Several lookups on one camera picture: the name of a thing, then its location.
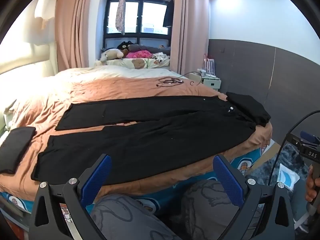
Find blue cartoon bed sheet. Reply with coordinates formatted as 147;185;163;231
0;140;272;217

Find black curved cable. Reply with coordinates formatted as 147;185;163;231
175;71;203;85

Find person's leg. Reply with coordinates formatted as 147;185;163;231
90;194;175;240
172;179;250;240

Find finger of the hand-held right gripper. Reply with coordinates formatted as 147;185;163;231
286;130;320;148

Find black framed window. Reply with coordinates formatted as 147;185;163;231
104;0;175;49

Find spotted white plush toy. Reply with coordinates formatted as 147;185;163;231
151;52;170;63

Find pink curtain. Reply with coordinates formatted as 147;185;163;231
54;0;105;68
170;0;210;74

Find white nightstand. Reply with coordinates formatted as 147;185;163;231
189;72;222;90

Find pink plush toy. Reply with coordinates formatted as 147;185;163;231
126;50;152;59

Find bed with orange blanket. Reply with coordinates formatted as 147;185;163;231
0;76;273;198

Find person's left leg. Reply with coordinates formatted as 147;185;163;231
90;194;175;240

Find person's right hand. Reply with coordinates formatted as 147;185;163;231
305;166;318;203

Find hanging black garment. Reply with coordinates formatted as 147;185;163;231
162;0;175;28

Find dark shaggy rug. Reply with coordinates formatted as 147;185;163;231
246;142;313;230

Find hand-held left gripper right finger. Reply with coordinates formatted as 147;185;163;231
212;154;295;240

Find striped gift bag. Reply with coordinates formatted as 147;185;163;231
203;54;216;75

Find white and blue bag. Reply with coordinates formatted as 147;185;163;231
276;164;300;190

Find white hanging cloth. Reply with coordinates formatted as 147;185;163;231
34;0;57;28

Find hanging floral garment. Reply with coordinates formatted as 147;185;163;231
115;0;126;34

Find white padded headboard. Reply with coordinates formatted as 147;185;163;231
0;41;58;140

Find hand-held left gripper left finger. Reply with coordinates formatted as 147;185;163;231
29;154;112;240

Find pile of plush toys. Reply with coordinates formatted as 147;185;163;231
96;57;172;69

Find grey plush toy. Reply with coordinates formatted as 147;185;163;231
127;44;172;55

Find folded black garment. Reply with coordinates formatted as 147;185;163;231
0;127;37;174
226;92;272;127

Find beige plush toy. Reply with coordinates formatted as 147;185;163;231
100;49;125;63

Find flat cardboard sheet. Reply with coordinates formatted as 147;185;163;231
246;140;283;173

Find white power strip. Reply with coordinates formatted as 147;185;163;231
197;69;217;78

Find black pants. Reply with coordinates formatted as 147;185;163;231
30;94;258;186

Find cream duvet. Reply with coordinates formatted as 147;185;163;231
54;66;183;80

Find person's right leg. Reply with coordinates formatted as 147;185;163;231
172;179;250;240

